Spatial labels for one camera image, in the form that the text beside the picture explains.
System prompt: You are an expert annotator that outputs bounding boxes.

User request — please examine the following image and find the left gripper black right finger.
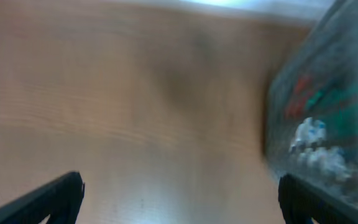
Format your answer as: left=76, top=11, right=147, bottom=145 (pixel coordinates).
left=278, top=174, right=358, bottom=224

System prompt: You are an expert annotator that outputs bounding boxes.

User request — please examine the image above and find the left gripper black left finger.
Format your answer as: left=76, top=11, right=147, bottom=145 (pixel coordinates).
left=0, top=171, right=85, bottom=224

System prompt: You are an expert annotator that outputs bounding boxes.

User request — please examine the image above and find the green Nescafe coffee bag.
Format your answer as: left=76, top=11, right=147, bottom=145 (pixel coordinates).
left=280, top=74, right=358, bottom=143

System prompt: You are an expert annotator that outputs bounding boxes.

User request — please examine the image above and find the grey plastic basket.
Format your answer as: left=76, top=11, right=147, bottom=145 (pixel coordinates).
left=264, top=1, right=358, bottom=210

